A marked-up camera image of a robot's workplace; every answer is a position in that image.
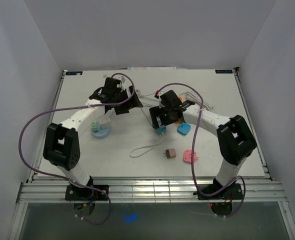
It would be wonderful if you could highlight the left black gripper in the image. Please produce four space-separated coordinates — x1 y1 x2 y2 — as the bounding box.
112 85 142 115

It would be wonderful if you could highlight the blue plug adapter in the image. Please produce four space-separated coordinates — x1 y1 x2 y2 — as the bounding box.
177 122 191 136

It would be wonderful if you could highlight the white charger plug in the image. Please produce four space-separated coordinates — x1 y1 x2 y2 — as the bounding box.
98 118 112 129

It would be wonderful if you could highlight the round light blue power strip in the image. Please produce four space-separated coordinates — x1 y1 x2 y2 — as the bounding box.
91 126 112 139

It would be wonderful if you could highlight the green charger plug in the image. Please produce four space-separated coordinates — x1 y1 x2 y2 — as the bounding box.
91 121 100 133

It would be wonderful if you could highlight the brown charger plug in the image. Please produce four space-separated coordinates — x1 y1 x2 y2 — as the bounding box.
163 148 177 159

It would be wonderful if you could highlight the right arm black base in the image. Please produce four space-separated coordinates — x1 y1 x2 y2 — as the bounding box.
193 183 244 200

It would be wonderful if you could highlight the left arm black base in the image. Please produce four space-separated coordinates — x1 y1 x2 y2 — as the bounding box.
64 184 108 201

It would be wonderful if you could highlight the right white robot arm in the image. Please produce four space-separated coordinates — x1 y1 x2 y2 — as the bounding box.
149 90 257 199

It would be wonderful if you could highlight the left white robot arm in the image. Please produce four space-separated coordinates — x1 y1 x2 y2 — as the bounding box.
43 76 143 200

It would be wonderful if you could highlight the pink flat plug adapter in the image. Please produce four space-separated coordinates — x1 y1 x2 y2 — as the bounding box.
182 149 199 164

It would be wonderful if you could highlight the orange power strip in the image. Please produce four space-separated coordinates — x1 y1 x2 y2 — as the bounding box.
173 95 184 124

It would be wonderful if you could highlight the white cord of orange strip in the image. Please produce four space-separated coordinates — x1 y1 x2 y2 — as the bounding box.
181 90 215 112

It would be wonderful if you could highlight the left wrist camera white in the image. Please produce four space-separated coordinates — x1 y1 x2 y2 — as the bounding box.
116 75 126 89

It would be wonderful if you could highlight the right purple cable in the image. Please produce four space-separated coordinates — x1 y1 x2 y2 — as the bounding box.
156 83 246 218

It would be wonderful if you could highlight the aluminium table frame rail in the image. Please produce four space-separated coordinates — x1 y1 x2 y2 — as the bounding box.
16 67 288 205

